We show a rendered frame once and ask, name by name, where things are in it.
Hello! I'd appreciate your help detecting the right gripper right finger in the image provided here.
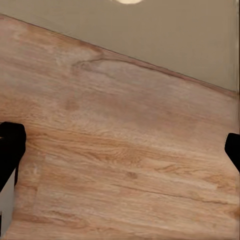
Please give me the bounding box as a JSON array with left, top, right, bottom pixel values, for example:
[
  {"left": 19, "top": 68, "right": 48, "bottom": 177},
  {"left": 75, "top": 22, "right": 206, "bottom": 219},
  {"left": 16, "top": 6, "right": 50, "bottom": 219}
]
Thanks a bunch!
[{"left": 225, "top": 133, "right": 240, "bottom": 172}]

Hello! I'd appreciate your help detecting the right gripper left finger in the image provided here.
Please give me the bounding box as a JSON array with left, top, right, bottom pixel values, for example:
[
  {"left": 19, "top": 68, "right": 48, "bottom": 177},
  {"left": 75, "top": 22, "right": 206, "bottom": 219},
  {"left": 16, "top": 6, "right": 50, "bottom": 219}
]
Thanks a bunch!
[{"left": 0, "top": 133, "right": 26, "bottom": 192}]

